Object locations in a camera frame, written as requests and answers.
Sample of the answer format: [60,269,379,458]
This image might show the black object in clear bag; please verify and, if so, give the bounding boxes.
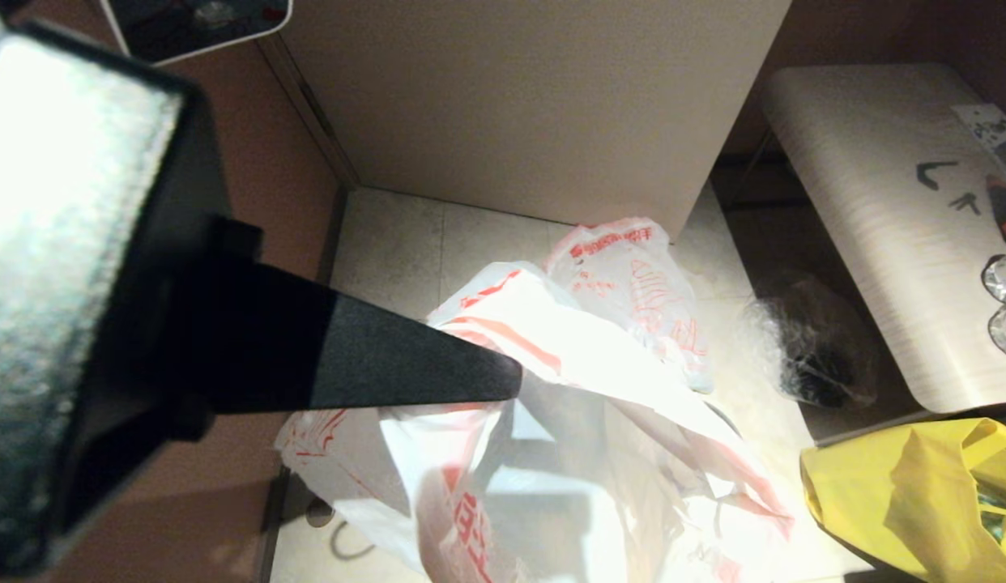
[782,356,860,408]

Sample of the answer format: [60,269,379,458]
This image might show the dark baseboard strip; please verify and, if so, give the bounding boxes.
[254,185,348,583]

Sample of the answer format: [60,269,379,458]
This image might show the white wood-grain table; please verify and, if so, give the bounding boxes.
[762,65,1006,415]

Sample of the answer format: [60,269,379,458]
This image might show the crumpled clear plastic bag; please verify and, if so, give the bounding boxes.
[738,275,878,410]

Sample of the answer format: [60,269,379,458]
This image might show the black angle bracket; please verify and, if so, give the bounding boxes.
[916,162,961,192]

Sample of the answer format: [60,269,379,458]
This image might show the black metal table leg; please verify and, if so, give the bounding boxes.
[720,130,795,218]

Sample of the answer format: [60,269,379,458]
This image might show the printed paper sheet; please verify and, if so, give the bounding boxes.
[953,104,1006,175]

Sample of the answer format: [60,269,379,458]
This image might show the dark door frame strip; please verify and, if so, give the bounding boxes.
[258,36,360,189]

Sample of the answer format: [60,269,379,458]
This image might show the large beige cabinet box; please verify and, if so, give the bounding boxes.
[264,0,795,244]

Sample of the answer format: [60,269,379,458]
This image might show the yellow plastic bag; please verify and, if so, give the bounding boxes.
[799,419,1006,583]

